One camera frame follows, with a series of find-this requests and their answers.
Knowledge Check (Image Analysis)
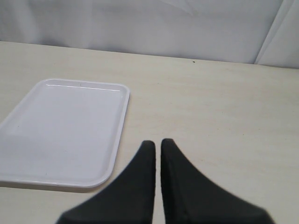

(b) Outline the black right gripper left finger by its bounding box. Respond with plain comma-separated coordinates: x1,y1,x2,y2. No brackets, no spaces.
57,140,156,224

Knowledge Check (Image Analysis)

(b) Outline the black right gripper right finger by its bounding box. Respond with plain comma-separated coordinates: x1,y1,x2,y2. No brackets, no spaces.
161,139,274,224

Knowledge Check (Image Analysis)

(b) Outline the white rectangular plastic tray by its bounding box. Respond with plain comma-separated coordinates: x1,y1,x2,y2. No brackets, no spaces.
0,79,130,189

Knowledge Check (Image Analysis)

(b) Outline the white backdrop curtain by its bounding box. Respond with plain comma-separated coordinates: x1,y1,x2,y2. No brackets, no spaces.
0,0,299,68

